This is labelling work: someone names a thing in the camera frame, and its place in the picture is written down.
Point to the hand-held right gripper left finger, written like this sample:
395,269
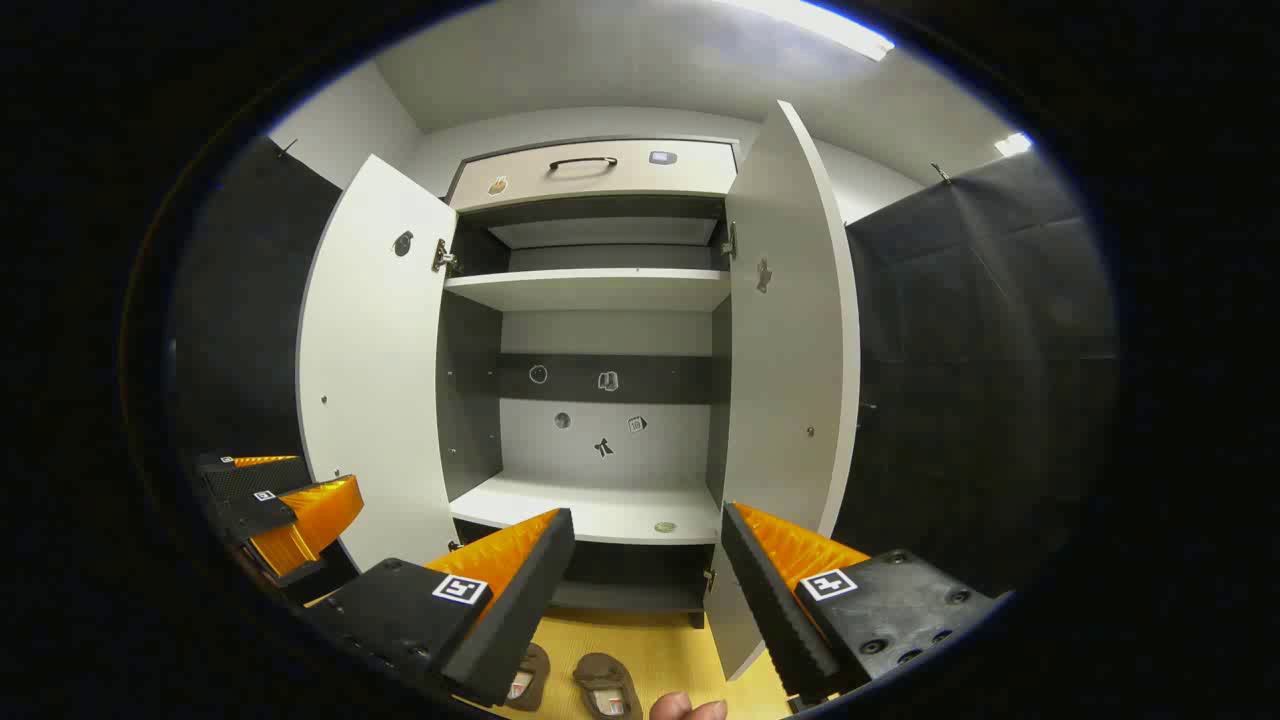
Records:
520,610

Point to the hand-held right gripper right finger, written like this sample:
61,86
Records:
770,600

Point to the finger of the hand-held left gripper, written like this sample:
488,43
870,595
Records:
260,478
245,515

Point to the brown fuzzy slipper shoe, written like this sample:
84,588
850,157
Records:
535,665
600,670

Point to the white shoe cabinet door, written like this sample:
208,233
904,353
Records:
375,380
790,380

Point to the white grey shoe cabinet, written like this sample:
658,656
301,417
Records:
600,335

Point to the white cabinet shelf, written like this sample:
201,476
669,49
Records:
590,290
590,510

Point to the metal door hinge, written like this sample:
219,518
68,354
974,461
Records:
730,240
443,258

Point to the beige cabinet drawer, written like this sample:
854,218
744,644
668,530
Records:
620,182

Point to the black backdrop cloth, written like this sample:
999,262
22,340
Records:
980,350
250,300

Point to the black cloth hook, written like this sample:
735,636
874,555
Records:
941,173
287,150

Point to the small ceiling light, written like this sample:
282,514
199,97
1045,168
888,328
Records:
1012,145

